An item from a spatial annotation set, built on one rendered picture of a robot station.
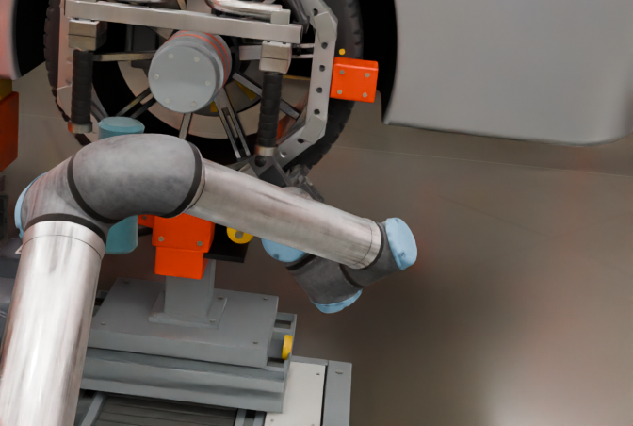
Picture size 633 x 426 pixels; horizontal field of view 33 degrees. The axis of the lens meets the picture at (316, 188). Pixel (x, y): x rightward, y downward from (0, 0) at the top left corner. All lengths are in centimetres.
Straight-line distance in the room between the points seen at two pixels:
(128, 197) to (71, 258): 11
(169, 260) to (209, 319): 26
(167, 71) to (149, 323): 69
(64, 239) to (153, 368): 94
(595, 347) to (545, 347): 16
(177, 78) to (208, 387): 74
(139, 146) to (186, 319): 101
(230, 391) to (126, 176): 100
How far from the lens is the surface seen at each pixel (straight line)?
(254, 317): 253
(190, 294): 246
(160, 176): 149
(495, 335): 317
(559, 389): 294
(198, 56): 199
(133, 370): 242
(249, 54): 223
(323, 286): 194
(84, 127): 198
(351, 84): 213
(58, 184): 155
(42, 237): 152
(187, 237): 224
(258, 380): 239
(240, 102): 238
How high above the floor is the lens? 130
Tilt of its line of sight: 18 degrees down
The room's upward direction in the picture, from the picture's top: 7 degrees clockwise
